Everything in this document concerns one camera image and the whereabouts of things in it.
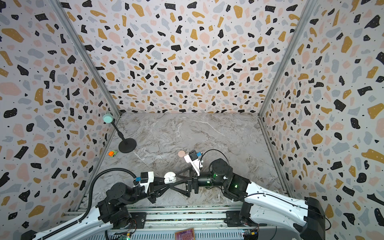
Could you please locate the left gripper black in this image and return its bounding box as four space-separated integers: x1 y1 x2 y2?
124 176 174 206

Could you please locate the white earbud charging case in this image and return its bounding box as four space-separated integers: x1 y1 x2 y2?
164 172 177 184

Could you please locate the pink earbud charging case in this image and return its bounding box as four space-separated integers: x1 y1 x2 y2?
178 151 186 158

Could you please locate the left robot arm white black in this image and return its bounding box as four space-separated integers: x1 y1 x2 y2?
21 172 176 240

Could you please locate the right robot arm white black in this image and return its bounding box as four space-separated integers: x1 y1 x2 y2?
183 159 327 240

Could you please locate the green microphone on black stand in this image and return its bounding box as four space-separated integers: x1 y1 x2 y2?
103 112 137 154

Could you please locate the pink circuit board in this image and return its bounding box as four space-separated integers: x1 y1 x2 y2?
175 228 195 240

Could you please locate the small orange green toy car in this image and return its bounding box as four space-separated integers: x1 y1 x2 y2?
108 151 118 157

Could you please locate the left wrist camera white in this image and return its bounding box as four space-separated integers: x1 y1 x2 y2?
135 172 155 193

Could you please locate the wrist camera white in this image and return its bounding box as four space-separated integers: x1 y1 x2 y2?
135 172 155 193
184 150 203 177

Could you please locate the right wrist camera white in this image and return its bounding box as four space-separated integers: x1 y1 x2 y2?
184 150 203 177

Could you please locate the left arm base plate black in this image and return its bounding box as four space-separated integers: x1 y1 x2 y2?
101 211 148 230

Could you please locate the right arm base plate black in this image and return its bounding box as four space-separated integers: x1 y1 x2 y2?
224 202 259 227

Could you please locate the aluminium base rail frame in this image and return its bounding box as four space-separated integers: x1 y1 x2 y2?
53 205 319 240

